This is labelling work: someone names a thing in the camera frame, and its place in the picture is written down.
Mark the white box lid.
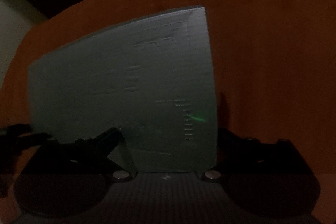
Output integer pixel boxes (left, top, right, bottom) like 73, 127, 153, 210
27, 6, 217, 172

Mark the red tablecloth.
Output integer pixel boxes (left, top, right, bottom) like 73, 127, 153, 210
1, 0, 335, 223

